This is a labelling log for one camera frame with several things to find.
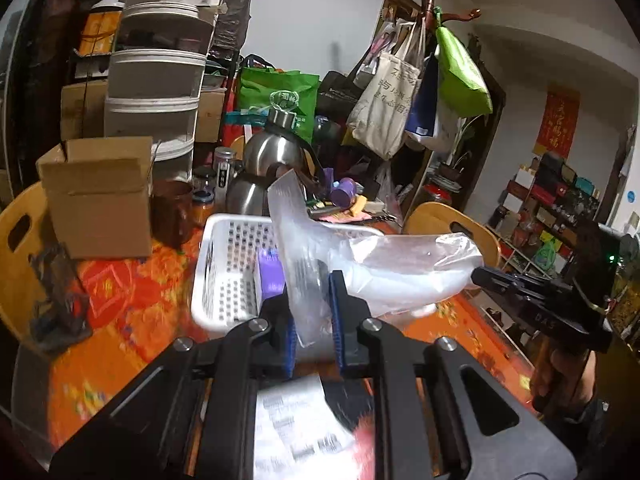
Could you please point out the black phone stand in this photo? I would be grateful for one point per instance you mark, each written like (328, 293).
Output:
(60, 300)

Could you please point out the potted plant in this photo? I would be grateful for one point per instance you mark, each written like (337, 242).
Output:
(462, 155)

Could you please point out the glass jar silver lid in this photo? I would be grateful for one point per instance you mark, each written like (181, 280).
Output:
(223, 170)

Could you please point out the brown mug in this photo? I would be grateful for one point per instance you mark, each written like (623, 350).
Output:
(170, 215)

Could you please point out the beige canvas tote bag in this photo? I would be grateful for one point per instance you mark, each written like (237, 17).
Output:
(385, 105)

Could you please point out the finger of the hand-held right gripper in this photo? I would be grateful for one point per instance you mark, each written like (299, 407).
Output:
(500, 280)

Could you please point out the clear plastic bag white label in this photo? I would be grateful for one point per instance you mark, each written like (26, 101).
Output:
(310, 240)

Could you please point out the orange box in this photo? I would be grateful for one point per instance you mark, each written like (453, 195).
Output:
(100, 32)

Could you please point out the lime green hanging bag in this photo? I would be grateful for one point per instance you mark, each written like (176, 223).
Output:
(460, 70)

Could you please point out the blue and white bag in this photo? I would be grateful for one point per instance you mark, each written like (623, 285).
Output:
(425, 110)

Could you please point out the open cardboard box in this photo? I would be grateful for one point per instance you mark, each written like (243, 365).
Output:
(100, 210)

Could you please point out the green shopping bag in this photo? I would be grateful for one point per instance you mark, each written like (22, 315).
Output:
(280, 95)

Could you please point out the purple tissue pack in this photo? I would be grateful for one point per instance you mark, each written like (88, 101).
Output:
(270, 275)

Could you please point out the red floral tablecloth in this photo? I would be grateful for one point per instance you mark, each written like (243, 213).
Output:
(130, 300)

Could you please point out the black bag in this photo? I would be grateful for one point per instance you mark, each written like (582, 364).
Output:
(335, 95)

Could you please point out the small steel kettle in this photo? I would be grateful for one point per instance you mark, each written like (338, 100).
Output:
(245, 195)

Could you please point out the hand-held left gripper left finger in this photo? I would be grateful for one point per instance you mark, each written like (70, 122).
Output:
(285, 350)

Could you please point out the shelf of assorted boxes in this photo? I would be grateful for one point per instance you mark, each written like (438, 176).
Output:
(540, 200)

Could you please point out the grey plastic drawer tower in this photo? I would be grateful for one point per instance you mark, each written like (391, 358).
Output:
(150, 80)

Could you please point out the person's right hand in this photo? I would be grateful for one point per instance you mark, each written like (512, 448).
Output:
(547, 380)

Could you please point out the red wall scroll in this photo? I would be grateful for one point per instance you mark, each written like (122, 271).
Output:
(557, 120)

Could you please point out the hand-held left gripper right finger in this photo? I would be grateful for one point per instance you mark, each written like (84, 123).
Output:
(341, 340)

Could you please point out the white perforated plastic basket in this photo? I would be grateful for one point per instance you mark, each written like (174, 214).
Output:
(230, 270)

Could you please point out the large steel kettle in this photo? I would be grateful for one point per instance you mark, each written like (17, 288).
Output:
(270, 150)

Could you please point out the purple cup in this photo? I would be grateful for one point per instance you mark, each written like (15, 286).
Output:
(344, 194)

